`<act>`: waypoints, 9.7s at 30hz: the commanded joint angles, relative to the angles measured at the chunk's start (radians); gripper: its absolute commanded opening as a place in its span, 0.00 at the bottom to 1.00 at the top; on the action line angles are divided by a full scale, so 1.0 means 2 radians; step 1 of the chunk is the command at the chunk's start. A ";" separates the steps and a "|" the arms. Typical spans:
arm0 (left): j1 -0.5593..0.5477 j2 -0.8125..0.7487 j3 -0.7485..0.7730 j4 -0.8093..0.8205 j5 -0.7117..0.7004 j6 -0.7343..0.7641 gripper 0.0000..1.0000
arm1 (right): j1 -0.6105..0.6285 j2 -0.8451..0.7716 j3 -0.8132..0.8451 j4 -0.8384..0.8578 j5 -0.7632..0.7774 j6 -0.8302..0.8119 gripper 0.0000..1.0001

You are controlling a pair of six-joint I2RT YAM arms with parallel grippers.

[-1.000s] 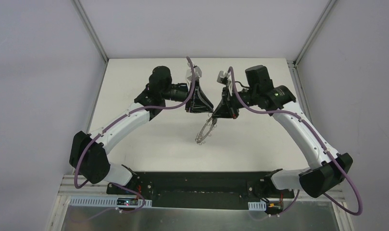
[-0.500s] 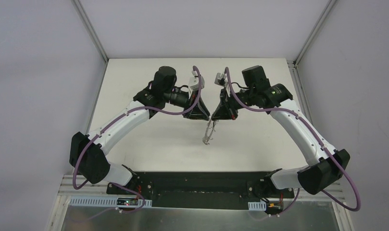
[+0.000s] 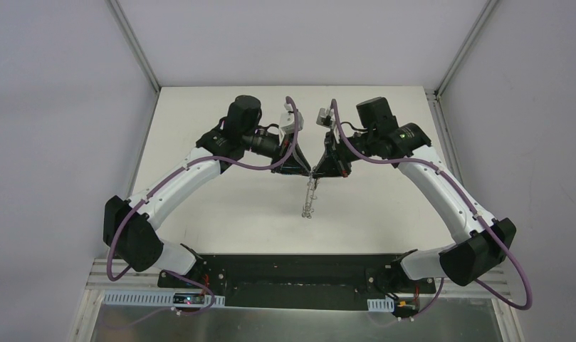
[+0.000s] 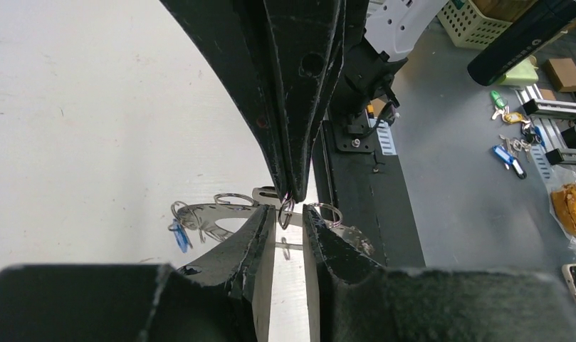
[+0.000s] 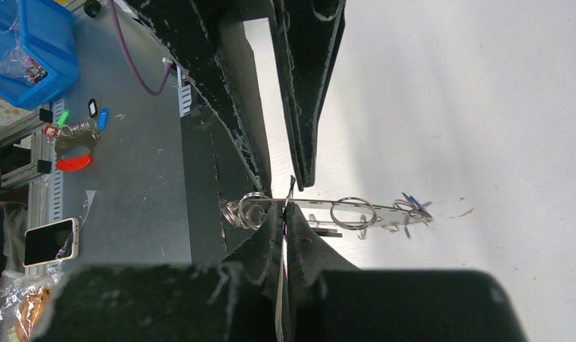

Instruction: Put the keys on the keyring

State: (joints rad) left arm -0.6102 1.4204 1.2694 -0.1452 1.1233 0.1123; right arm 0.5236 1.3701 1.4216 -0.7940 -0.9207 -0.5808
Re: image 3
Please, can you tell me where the round metal keyring disc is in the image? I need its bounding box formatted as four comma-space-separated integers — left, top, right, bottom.
301, 172, 319, 219

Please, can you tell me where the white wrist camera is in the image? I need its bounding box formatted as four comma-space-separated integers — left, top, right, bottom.
278, 111, 304, 135
315, 108, 336, 129

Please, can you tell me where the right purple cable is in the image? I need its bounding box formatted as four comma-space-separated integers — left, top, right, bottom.
330, 99, 534, 324

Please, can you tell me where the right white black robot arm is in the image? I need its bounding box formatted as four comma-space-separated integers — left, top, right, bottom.
313, 97, 517, 292

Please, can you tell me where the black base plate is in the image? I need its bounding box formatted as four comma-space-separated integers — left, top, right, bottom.
157, 254, 439, 311

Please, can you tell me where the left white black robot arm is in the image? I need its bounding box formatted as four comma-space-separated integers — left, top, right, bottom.
103, 95, 304, 288

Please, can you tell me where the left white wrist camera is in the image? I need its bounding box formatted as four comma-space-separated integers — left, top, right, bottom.
278, 111, 304, 135

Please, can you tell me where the right white cable duct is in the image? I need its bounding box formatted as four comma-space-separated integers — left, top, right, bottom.
367, 297, 395, 313

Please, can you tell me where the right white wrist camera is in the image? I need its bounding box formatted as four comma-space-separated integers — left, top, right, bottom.
315, 108, 336, 129

